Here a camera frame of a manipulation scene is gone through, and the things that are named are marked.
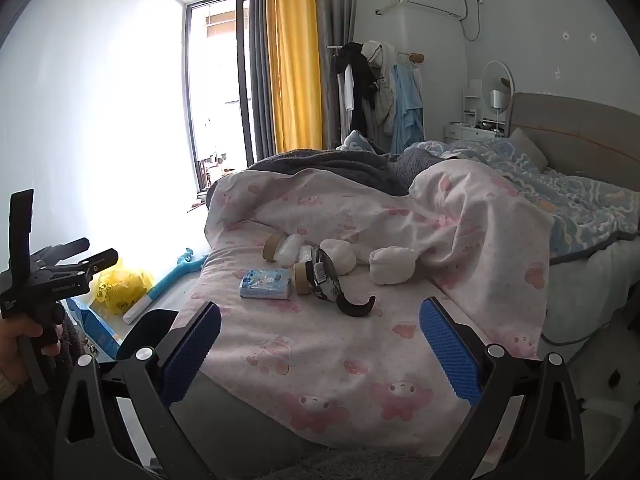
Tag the light blue hanging garment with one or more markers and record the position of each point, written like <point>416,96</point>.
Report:
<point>407,105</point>

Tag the black waste bin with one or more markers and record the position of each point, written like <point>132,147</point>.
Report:
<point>150,325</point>

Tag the grey curtain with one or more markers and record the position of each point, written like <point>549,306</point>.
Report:
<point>260,60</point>
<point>335,10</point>

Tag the white bubble wrap roll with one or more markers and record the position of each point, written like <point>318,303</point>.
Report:
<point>292,247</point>

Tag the white dresser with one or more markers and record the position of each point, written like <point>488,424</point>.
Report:
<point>470,133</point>

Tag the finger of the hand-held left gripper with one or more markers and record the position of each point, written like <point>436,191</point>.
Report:
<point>102,258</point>
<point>65,250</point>

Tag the brown tape roll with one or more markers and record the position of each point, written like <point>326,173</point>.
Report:
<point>301,277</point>
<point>272,249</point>

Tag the yellow plastic bag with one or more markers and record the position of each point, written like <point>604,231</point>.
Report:
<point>120,285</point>

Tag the white rolled sock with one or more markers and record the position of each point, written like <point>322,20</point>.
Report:
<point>340,255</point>

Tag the white clothes rack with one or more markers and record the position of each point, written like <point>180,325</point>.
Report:
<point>402,54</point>

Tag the blue tissue pack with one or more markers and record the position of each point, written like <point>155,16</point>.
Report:
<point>265,282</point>

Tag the blue patterned blanket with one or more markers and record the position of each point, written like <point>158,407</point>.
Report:
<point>575,195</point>

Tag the person's left forearm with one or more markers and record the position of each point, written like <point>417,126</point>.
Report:
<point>5,387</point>

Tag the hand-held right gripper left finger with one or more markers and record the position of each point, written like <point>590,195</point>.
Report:
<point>192,355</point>

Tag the blue pet food bag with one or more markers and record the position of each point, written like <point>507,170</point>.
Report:
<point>95,327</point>

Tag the brown tape roll behind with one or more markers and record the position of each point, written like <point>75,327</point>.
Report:
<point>272,249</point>

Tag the beige bed headboard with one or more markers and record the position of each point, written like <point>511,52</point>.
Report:
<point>575,125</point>

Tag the white folded socks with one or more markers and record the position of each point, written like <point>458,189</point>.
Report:
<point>392,262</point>

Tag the round mirror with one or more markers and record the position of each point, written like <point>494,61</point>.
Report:
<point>497,80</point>

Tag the white desktop shelf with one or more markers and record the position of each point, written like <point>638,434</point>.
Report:
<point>472,102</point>

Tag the white bed mattress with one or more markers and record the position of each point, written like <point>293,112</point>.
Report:
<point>590,285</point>

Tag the black hanging jacket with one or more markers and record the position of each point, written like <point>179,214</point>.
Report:
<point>357,85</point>

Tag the yellow curtain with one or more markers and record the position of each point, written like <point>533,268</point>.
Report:
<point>295,60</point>

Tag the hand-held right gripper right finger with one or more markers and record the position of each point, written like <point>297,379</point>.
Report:
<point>450,355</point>

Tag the black and white wrapper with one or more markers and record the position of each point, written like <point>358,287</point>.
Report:
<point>325,275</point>

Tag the black sliding door frame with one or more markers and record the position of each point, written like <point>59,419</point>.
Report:
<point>245,85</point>

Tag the grey fleece blanket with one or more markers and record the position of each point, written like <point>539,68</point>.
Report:
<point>320,162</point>

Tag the white hanging jacket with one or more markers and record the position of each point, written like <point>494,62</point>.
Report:
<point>384,85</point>

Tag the pink printed blanket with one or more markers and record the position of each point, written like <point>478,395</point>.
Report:
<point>350,360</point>

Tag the beige pillow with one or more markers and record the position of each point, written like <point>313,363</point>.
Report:
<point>527,147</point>

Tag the blue long plush toy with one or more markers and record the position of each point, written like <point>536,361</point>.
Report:
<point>170,277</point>

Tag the person's left hand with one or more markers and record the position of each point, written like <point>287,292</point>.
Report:
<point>17,329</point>

